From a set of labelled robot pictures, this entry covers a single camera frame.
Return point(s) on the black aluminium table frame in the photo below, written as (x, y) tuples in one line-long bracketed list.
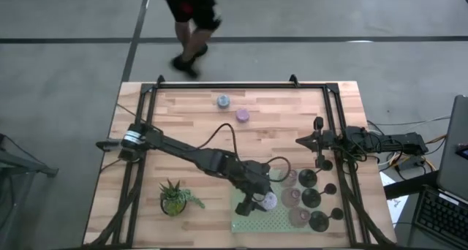
[(237, 85)]

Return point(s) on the pink ceramic pot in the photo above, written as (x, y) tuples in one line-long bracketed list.
[(242, 115)]

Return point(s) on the black keyboard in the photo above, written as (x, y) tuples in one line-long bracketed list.
[(442, 217)]

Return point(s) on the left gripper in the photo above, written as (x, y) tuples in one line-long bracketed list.
[(256, 191)]

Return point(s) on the white paper sheet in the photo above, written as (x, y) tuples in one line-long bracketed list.
[(396, 206)]

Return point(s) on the pink ribbed glass candle holder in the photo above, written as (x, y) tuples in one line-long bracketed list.
[(290, 178), (300, 217), (290, 197)]

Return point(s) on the green grape bunch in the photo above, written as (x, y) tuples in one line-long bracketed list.
[(173, 202)]

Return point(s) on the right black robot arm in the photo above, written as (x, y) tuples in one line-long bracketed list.
[(402, 142)]

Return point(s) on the black tall candlestick holder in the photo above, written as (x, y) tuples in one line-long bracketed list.
[(319, 221), (308, 178), (311, 198)]

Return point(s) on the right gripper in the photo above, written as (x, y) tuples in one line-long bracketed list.
[(327, 140)]

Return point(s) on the white blue floral candle tin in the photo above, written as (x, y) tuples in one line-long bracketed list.
[(270, 201), (223, 101)]

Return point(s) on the person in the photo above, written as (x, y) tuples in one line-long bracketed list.
[(194, 8)]

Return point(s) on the green perforated metal shelf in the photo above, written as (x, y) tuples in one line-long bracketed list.
[(256, 222)]

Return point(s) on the grey laptop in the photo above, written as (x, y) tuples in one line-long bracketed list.
[(453, 151)]

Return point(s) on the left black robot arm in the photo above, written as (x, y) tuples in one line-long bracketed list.
[(183, 149)]

